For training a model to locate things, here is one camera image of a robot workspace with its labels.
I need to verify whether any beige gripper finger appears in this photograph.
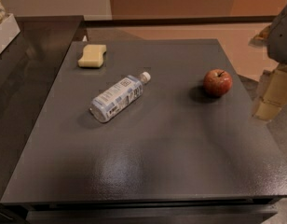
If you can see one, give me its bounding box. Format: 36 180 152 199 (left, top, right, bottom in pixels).
254 26 270 41
253 63 287 121

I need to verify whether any blue labelled plastic bottle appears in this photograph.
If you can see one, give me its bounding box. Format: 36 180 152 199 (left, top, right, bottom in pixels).
89 72 151 123

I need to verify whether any red apple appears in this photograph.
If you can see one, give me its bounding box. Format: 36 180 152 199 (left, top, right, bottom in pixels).
203 69 233 97

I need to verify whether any yellow sponge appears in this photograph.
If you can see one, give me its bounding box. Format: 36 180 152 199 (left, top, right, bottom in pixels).
78 44 106 68

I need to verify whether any dark side table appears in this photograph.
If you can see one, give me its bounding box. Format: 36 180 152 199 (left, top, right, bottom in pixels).
0 16 86 202

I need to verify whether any white box at left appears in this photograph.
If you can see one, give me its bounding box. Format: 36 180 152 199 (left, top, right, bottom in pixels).
0 14 21 54

